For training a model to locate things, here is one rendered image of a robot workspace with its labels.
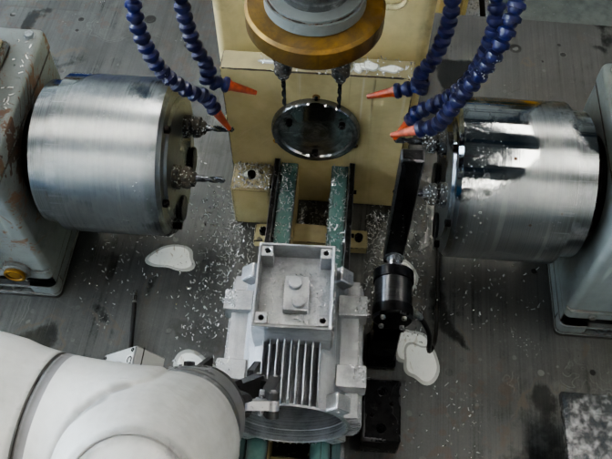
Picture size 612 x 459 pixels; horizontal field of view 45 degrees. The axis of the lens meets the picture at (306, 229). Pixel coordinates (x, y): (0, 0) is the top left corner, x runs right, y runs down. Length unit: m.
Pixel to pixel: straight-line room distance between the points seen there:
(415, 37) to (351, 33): 0.34
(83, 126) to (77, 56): 0.64
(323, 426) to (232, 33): 0.65
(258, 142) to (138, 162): 0.28
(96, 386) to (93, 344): 0.84
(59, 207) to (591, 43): 1.21
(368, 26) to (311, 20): 0.07
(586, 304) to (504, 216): 0.26
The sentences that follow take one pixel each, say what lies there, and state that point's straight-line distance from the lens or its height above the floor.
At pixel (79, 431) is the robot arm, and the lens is 0.45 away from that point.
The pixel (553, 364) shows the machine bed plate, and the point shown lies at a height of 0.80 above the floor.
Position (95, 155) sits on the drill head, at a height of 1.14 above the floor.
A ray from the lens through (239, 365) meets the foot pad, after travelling 0.97.
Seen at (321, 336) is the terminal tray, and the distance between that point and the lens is 0.93.
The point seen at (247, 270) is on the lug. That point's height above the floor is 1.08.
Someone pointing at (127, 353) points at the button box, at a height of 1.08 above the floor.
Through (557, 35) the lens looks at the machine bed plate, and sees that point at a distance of 1.81.
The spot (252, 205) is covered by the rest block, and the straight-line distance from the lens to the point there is 1.34.
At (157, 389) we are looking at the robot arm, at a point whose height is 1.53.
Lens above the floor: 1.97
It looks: 58 degrees down
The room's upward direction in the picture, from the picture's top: straight up
